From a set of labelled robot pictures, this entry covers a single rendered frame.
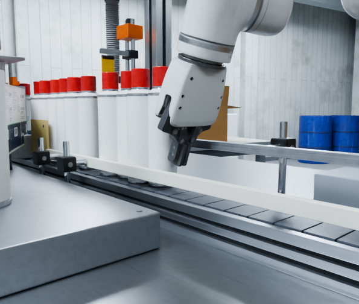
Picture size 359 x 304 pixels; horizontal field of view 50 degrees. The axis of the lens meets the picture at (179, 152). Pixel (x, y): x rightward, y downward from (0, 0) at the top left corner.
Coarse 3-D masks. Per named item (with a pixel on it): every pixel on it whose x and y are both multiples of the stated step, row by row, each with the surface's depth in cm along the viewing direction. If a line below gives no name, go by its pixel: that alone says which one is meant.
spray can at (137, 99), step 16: (144, 80) 67; (128, 96) 68; (144, 96) 67; (128, 112) 68; (144, 112) 67; (128, 128) 69; (144, 128) 67; (128, 144) 69; (144, 144) 68; (128, 160) 69; (144, 160) 68; (128, 176) 70
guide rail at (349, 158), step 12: (192, 144) 65; (204, 144) 63; (216, 144) 61; (228, 144) 59; (240, 144) 58; (252, 144) 57; (276, 156) 53; (288, 156) 52; (300, 156) 50; (312, 156) 49; (324, 156) 48; (336, 156) 47; (348, 156) 46
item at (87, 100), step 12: (84, 84) 83; (96, 84) 85; (84, 96) 82; (96, 96) 83; (84, 108) 83; (96, 108) 84; (84, 120) 83; (96, 120) 84; (84, 132) 83; (96, 132) 84; (84, 144) 84; (96, 144) 84; (96, 156) 85; (84, 168) 84
